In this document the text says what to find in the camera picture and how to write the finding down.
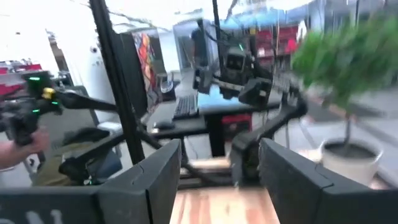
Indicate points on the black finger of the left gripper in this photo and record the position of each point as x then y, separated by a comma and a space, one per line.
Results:
256, 91
203, 81

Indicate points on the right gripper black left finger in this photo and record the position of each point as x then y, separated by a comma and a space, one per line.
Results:
146, 193

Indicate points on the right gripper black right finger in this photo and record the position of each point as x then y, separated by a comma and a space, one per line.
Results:
311, 199

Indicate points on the person's forearm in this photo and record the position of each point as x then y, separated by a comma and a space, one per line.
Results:
6, 155

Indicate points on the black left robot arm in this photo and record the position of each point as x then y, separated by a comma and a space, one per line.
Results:
270, 124

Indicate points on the blue screen monitor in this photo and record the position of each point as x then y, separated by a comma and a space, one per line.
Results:
186, 56

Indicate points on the black keyboard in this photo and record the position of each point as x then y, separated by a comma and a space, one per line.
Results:
186, 107

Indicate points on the red box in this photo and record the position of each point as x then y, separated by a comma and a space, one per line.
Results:
237, 126

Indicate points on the blue chair seat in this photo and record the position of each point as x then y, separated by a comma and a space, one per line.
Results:
109, 165

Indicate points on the dark grey desk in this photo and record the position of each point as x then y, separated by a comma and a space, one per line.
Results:
186, 127

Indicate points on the white plant pot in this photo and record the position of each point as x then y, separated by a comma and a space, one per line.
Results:
351, 165

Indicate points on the black computer mouse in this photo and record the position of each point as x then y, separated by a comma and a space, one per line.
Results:
163, 124

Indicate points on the colourful poster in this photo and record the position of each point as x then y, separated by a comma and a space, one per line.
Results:
146, 62

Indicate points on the green leafy plant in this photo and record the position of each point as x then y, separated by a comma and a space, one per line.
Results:
348, 59

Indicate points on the person's leg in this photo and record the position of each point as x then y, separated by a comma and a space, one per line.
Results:
49, 174

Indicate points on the person's hand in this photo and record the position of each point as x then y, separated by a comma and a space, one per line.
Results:
34, 143

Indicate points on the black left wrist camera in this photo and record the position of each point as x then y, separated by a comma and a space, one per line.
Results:
235, 62

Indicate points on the black frame post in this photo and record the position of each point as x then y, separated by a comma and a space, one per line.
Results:
118, 77

